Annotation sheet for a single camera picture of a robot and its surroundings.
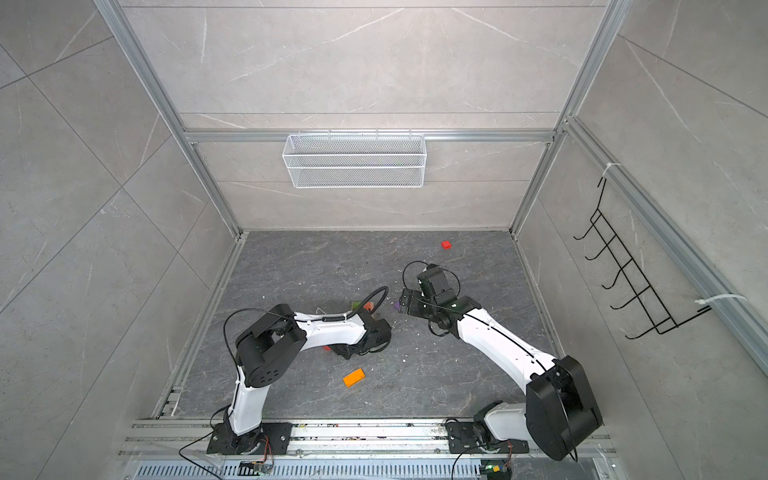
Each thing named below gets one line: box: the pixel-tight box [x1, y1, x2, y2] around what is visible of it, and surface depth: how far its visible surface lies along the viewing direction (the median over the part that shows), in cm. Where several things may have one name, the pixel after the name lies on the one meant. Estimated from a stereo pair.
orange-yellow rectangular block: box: [342, 368, 366, 388], surface depth 84 cm
